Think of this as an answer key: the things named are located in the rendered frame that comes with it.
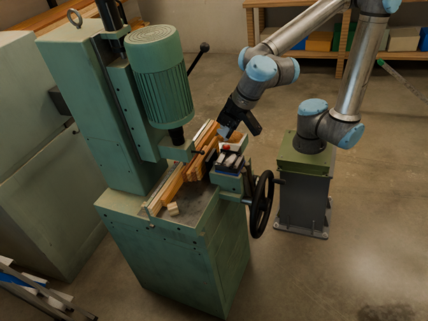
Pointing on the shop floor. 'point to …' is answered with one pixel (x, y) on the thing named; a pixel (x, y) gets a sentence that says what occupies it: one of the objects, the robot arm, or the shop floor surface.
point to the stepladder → (51, 299)
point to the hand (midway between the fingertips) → (227, 139)
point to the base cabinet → (190, 262)
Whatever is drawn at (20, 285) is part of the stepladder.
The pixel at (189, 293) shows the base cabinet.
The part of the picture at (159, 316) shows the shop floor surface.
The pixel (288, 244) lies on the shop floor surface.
